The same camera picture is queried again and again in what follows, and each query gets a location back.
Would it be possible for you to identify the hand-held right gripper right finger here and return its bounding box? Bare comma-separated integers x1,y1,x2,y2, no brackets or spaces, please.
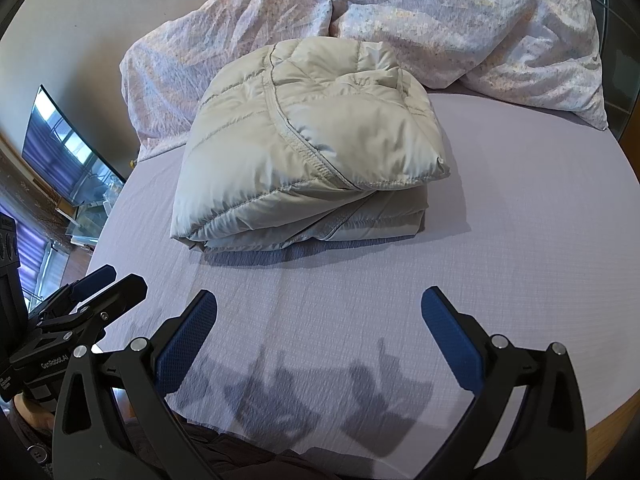
421,286,588,480

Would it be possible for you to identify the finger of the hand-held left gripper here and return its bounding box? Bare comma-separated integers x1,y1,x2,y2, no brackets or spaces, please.
50,265,117,308
29,273,149,335

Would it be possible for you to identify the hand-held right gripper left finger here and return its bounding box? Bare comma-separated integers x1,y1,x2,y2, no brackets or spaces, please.
50,289,221,480

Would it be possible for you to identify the cream puffer jacket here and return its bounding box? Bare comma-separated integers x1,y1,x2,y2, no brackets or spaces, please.
170,36,452,252

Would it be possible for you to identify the person's left forearm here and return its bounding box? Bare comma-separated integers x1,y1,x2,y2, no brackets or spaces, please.
12,394,56,434

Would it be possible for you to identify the glass television stand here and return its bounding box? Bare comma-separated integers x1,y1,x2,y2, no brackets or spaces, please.
52,180,125,257

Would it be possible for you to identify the purple curtain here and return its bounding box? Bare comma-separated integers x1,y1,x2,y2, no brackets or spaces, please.
0,194,67,307

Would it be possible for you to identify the bed with purple sheet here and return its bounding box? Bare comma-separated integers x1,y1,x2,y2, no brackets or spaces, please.
85,84,632,480

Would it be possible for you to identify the flat screen television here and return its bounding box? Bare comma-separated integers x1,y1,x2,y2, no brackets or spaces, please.
22,86,127,207

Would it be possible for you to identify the glass wardrobe door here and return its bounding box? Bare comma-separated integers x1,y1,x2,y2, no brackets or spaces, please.
584,0,633,137

